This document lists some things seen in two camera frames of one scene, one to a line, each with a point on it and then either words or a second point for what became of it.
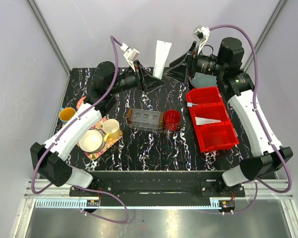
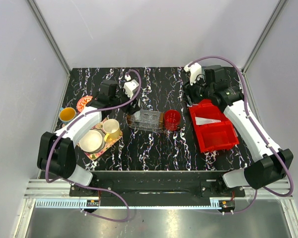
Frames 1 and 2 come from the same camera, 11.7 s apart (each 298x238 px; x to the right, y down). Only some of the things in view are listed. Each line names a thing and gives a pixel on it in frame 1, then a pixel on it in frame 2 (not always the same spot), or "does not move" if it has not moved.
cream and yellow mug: (111, 127) does not move
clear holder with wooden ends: (145, 120) does not move
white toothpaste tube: (203, 121) does not move
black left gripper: (145, 81) -> (129, 109)
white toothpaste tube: (163, 49) -> (137, 115)
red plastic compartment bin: (208, 103) does not move
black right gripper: (179, 70) -> (188, 90)
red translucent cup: (172, 120) does not move
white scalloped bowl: (92, 141) does not move
